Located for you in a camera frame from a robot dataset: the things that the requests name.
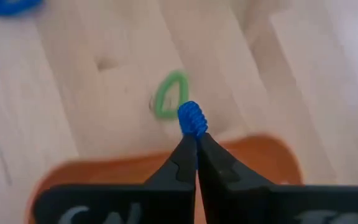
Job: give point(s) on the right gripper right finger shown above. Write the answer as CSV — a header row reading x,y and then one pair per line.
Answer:
x,y
228,193

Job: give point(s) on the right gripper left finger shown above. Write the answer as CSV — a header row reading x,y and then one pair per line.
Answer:
x,y
172,193

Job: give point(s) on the orange plastic bin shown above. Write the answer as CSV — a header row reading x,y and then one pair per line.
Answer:
x,y
104,171

